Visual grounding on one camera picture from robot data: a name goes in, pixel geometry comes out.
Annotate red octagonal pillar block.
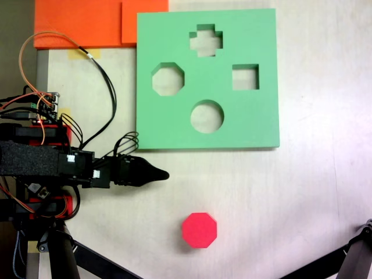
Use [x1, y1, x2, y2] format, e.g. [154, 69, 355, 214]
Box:
[181, 212, 218, 249]

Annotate black usb cable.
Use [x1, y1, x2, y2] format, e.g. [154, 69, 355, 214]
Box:
[0, 112, 38, 120]

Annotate blue white braided cable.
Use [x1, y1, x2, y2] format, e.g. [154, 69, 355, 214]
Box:
[12, 229, 27, 278]

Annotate small orange foam block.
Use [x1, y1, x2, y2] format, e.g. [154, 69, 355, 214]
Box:
[121, 0, 169, 47]

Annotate black table clamp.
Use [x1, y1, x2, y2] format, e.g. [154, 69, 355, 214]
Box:
[0, 202, 58, 222]
[0, 123, 63, 145]

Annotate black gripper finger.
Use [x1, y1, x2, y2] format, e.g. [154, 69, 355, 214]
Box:
[145, 159, 170, 186]

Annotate circuit board with green terminal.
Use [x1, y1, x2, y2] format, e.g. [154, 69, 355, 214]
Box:
[30, 91, 60, 124]

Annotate green shape sorting board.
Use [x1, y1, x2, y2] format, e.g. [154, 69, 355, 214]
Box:
[135, 8, 281, 151]

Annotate red base mount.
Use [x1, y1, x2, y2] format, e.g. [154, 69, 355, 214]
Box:
[27, 195, 73, 220]
[30, 123, 73, 146]

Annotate black tripod legs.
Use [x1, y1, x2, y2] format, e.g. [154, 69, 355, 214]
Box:
[280, 219, 372, 279]
[37, 220, 144, 279]

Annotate black gripper wire loops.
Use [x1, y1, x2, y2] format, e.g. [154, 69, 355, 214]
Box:
[113, 131, 140, 158]

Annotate black circuit board with chips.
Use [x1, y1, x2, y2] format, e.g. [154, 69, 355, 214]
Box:
[26, 182, 51, 200]

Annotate long orange and black wire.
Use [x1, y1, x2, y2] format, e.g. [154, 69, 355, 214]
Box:
[19, 31, 117, 149]

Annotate short orange wire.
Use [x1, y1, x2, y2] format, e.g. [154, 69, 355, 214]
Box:
[0, 92, 55, 145]

